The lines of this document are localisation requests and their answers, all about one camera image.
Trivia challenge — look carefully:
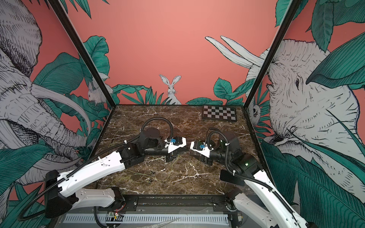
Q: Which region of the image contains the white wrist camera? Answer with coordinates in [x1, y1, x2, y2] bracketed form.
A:
[165, 136, 187, 154]
[190, 141, 211, 158]

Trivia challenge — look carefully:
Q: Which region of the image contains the left black frame post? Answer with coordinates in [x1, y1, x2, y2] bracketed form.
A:
[47, 0, 116, 108]

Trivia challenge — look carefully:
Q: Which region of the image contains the black white checkerboard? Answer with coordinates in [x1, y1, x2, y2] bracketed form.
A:
[202, 105, 238, 122]

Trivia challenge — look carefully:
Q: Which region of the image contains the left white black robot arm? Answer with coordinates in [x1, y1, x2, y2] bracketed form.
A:
[17, 117, 187, 221]

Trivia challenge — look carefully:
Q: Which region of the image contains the black frame post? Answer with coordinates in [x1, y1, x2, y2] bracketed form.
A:
[47, 0, 116, 108]
[243, 0, 301, 110]

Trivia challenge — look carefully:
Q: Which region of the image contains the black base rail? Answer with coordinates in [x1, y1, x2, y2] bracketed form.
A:
[56, 194, 286, 213]

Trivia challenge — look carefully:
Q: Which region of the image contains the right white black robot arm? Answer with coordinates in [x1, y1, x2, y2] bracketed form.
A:
[190, 128, 316, 228]

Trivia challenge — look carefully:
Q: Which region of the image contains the black smartphone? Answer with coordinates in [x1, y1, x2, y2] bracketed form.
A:
[220, 170, 246, 187]

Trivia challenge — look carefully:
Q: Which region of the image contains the right black frame post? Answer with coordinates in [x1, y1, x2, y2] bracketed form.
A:
[243, 0, 301, 110]

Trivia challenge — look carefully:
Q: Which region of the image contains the white slotted cable duct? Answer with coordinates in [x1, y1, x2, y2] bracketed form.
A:
[62, 213, 230, 225]

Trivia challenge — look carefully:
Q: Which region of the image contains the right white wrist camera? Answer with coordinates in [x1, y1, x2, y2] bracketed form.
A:
[190, 141, 211, 158]

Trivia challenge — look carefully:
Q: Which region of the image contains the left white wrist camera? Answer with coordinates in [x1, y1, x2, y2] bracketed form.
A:
[165, 136, 187, 154]

